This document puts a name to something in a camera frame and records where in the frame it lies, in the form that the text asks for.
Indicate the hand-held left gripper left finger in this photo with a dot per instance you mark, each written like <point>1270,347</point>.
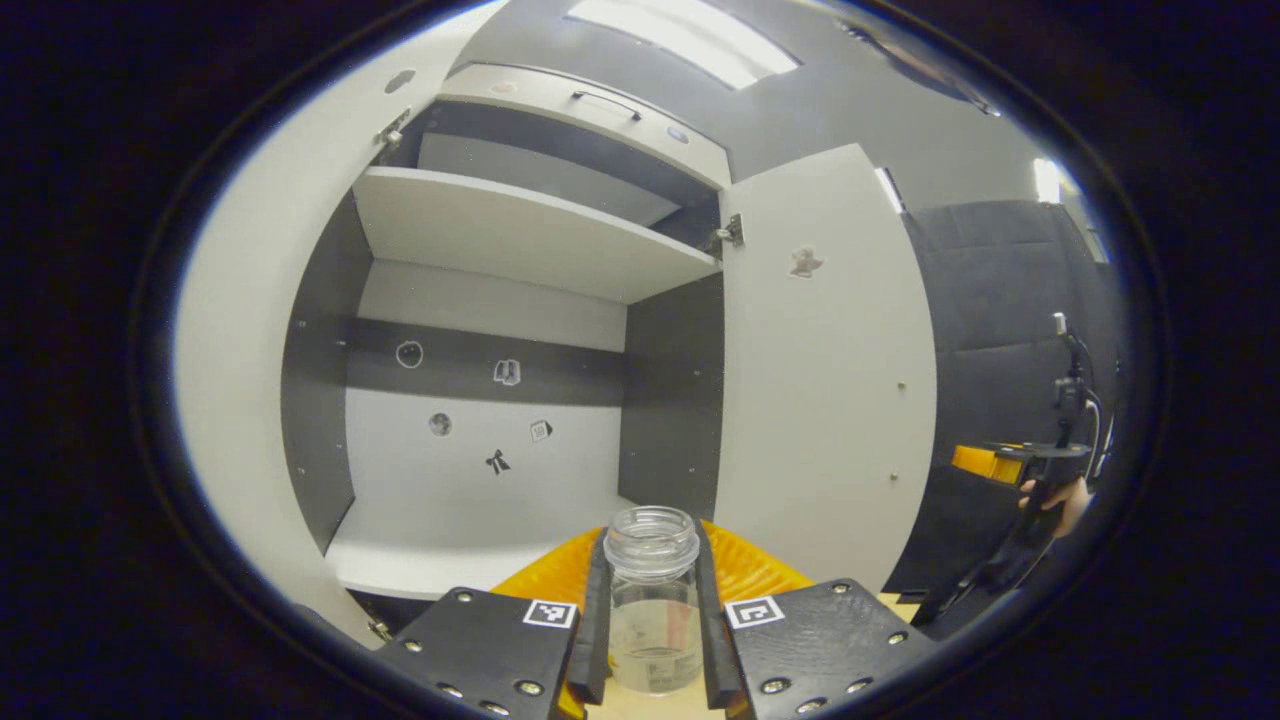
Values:
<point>598,620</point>

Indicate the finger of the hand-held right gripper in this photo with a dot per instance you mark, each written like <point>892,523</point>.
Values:
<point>975,462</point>

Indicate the grey cabinet door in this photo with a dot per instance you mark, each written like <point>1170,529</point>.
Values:
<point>250,300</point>
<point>820,400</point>

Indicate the clear glass bottle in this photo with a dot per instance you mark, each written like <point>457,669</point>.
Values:
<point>650,600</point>

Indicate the grey cabinet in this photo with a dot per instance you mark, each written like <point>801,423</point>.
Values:
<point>670,400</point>

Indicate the long ceiling light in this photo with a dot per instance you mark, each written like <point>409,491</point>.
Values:
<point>690,40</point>

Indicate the small ceiling light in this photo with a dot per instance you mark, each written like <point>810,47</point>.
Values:
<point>1047,180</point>

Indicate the grey cabinet shelf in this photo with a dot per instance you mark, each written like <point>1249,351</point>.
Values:
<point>520,235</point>

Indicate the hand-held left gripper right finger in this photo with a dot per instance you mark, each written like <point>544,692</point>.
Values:
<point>715,640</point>

